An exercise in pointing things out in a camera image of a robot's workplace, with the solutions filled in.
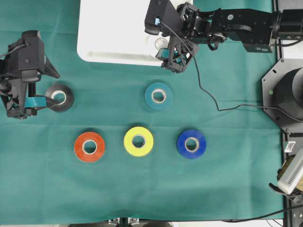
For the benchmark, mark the white tape roll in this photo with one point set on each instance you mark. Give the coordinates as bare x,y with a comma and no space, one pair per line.
161,43

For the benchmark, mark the teal tape roll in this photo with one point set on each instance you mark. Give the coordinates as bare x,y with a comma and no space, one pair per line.
158,96

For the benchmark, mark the blue tape roll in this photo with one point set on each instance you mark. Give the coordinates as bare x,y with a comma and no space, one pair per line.
191,144

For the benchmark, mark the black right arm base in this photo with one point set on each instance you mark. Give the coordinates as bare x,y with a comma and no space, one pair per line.
282,90

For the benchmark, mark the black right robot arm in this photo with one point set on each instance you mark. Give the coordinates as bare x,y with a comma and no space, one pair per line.
256,30

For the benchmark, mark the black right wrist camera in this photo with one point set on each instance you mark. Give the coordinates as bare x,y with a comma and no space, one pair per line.
162,12

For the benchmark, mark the yellow tape roll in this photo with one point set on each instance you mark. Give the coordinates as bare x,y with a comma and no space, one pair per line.
138,141

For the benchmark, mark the black tape roll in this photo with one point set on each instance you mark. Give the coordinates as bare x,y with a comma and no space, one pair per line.
62,97

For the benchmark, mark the green table cloth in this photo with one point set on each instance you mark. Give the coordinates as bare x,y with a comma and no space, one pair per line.
43,182

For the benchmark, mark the small white tag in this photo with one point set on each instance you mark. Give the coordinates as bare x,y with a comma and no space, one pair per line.
288,146

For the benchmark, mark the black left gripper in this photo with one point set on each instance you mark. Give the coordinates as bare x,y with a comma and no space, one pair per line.
13,92

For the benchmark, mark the white plastic tray case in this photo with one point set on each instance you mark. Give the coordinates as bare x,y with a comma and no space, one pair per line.
113,31

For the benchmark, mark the white perforated box device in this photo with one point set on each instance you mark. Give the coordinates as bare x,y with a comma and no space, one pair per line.
292,175

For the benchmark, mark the red tape roll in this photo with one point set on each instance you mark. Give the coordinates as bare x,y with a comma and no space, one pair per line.
89,147

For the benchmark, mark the metal camera stand base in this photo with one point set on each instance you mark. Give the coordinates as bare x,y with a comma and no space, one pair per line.
124,222

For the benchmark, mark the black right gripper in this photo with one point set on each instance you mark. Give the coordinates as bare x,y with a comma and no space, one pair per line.
182,48

